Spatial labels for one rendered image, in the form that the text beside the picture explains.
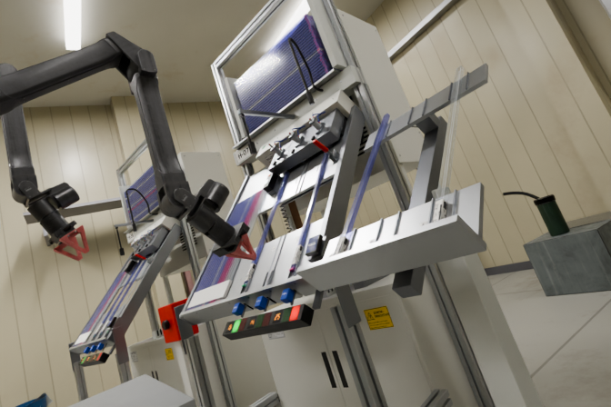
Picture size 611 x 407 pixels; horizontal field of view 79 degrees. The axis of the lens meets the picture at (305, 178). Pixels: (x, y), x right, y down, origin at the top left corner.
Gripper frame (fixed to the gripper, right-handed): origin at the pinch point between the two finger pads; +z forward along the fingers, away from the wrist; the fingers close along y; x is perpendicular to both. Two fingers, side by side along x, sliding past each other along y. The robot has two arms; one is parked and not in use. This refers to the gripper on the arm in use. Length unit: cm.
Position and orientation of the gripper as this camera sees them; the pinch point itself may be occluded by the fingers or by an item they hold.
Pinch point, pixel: (253, 256)
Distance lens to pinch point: 99.9
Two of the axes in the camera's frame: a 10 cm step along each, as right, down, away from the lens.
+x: -2.4, 6.9, -6.8
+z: 6.7, 6.3, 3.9
